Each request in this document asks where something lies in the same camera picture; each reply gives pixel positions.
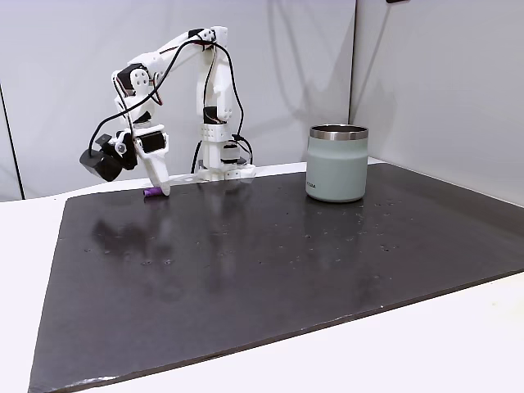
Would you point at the pale green steel-rimmed cup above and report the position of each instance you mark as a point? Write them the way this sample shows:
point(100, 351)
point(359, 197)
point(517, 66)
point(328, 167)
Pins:
point(335, 172)

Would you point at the black table mat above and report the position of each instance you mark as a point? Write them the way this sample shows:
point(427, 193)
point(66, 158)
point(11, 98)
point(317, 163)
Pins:
point(245, 266)

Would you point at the black wall fixture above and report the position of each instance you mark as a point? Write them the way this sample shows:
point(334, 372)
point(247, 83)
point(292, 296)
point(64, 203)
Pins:
point(398, 1)

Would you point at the purple pen grip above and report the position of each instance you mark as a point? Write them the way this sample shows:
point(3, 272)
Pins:
point(151, 191)

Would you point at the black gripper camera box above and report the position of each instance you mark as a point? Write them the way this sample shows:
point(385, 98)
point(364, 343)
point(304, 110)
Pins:
point(102, 163)

